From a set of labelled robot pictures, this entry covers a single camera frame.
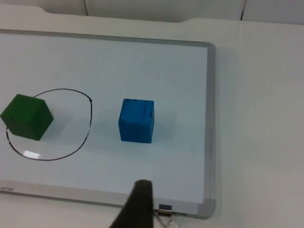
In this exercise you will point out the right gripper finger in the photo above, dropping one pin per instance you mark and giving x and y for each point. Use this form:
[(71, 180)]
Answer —
[(139, 206)]

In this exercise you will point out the green cube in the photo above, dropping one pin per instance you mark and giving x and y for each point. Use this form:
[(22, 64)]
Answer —
[(26, 117)]

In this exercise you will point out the metal hanging clip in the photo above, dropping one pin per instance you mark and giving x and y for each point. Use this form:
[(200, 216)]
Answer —
[(165, 215)]

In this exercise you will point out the blue cube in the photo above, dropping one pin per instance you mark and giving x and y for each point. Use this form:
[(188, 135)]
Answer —
[(136, 123)]

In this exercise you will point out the grey-framed whiteboard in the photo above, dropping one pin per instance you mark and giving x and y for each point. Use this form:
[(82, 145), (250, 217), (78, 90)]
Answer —
[(142, 71)]

